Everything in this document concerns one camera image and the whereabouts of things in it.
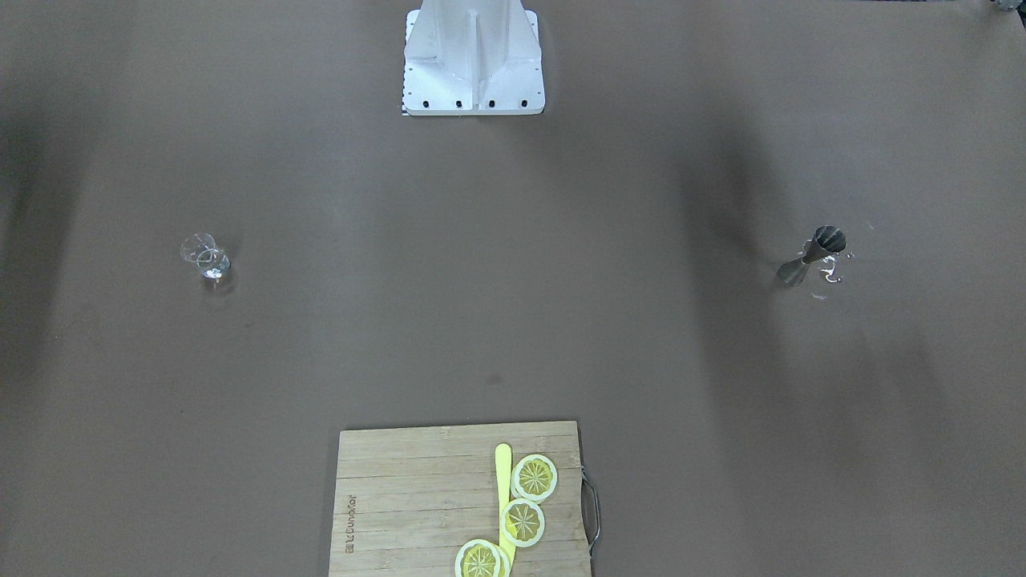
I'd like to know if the clear glass measuring cup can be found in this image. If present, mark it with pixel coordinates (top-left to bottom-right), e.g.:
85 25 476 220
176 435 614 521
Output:
180 232 231 281

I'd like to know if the steel double jigger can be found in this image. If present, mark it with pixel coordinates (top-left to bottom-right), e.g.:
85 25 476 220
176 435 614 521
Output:
777 225 846 286

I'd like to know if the middle lemon slice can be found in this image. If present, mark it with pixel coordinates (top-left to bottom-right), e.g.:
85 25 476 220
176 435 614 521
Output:
499 498 547 548

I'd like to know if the bamboo cutting board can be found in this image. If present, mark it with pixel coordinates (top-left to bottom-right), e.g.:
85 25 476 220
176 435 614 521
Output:
329 421 593 576

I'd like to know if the lemon slice at knife end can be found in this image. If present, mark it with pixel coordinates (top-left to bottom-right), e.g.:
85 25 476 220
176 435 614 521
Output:
452 539 511 577

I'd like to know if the lemon slice near handle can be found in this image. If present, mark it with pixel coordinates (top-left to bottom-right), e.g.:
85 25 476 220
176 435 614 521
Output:
511 454 559 503

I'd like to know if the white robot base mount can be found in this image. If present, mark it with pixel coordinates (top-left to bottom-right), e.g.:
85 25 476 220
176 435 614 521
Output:
401 1 546 116

